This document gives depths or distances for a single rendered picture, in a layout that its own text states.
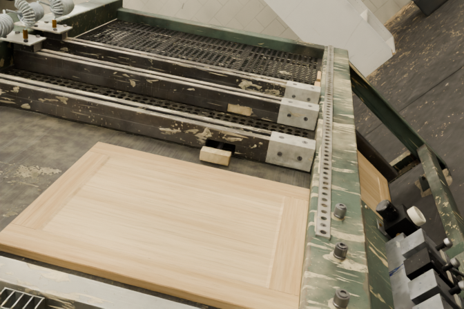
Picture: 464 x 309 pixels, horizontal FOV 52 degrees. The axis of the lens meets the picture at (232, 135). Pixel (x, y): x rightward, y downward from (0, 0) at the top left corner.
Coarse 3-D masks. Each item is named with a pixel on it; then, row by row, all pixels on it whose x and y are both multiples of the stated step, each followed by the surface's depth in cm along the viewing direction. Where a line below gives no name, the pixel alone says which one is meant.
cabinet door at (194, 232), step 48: (96, 144) 124; (48, 192) 102; (96, 192) 105; (144, 192) 108; (192, 192) 110; (240, 192) 113; (288, 192) 116; (0, 240) 87; (48, 240) 89; (96, 240) 91; (144, 240) 93; (192, 240) 95; (240, 240) 97; (288, 240) 99; (192, 288) 83; (240, 288) 84; (288, 288) 86
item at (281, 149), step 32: (0, 96) 140; (32, 96) 138; (64, 96) 136; (96, 96) 139; (128, 128) 136; (160, 128) 134; (192, 128) 132; (224, 128) 131; (256, 128) 134; (288, 160) 130
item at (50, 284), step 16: (0, 256) 80; (0, 272) 77; (16, 272) 78; (32, 272) 78; (48, 272) 79; (0, 288) 76; (16, 288) 76; (32, 288) 75; (48, 288) 76; (64, 288) 76; (80, 288) 76; (96, 288) 77; (112, 288) 77; (48, 304) 76; (64, 304) 75; (80, 304) 74; (96, 304) 74; (112, 304) 74; (128, 304) 75; (144, 304) 75; (160, 304) 76; (176, 304) 76
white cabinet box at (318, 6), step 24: (264, 0) 475; (288, 0) 469; (312, 0) 463; (336, 0) 457; (288, 24) 480; (312, 24) 473; (336, 24) 467; (360, 24) 461; (360, 48) 472; (384, 48) 466
